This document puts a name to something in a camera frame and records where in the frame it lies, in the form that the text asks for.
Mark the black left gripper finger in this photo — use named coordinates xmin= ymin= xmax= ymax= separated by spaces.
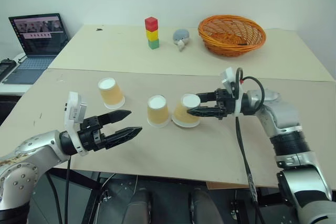
xmin=104 ymin=126 xmax=143 ymax=150
xmin=99 ymin=109 xmax=132 ymax=126

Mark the dark rounded left foot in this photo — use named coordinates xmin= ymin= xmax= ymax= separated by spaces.
xmin=123 ymin=189 xmax=153 ymax=224

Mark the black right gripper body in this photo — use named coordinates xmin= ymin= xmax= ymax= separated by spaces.
xmin=213 ymin=88 xmax=237 ymax=120

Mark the yellow cube block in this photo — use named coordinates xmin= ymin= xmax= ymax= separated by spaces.
xmin=145 ymin=29 xmax=160 ymax=42

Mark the open laptop computer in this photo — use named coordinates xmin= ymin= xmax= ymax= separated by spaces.
xmin=2 ymin=13 xmax=69 ymax=85

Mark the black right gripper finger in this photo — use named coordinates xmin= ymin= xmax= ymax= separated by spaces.
xmin=195 ymin=91 xmax=217 ymax=103
xmin=186 ymin=105 xmax=219 ymax=118

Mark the orange wicker basket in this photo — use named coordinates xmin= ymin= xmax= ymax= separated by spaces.
xmin=197 ymin=15 xmax=267 ymax=58

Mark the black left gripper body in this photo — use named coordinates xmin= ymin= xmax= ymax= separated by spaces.
xmin=76 ymin=115 xmax=108 ymax=153

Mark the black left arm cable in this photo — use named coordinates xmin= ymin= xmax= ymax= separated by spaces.
xmin=65 ymin=154 xmax=72 ymax=224

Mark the yellow paper cup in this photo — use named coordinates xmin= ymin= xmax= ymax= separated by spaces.
xmin=97 ymin=77 xmax=126 ymax=110
xmin=146 ymin=94 xmax=170 ymax=129
xmin=171 ymin=93 xmax=201 ymax=129

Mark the grey plush toy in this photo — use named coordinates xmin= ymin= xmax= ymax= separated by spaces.
xmin=172 ymin=29 xmax=191 ymax=52

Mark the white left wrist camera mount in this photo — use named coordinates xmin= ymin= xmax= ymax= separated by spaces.
xmin=64 ymin=91 xmax=89 ymax=156

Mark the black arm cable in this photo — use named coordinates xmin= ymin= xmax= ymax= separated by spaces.
xmin=234 ymin=67 xmax=266 ymax=224
xmin=65 ymin=154 xmax=72 ymax=224

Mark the dark rounded foot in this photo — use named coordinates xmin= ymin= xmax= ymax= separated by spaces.
xmin=123 ymin=189 xmax=153 ymax=224
xmin=189 ymin=188 xmax=224 ymax=224

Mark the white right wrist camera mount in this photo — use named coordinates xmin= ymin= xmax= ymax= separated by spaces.
xmin=220 ymin=67 xmax=244 ymax=116

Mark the dark rounded right foot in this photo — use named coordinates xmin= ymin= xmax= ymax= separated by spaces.
xmin=189 ymin=188 xmax=224 ymax=224

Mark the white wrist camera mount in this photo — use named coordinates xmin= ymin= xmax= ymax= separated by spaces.
xmin=220 ymin=67 xmax=244 ymax=116
xmin=64 ymin=91 xmax=89 ymax=156

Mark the black device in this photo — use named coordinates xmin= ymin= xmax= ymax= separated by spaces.
xmin=0 ymin=57 xmax=17 ymax=83

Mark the red cube block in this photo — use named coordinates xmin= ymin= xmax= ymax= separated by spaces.
xmin=144 ymin=17 xmax=159 ymax=31

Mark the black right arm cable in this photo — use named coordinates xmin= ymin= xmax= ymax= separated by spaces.
xmin=234 ymin=67 xmax=266 ymax=224

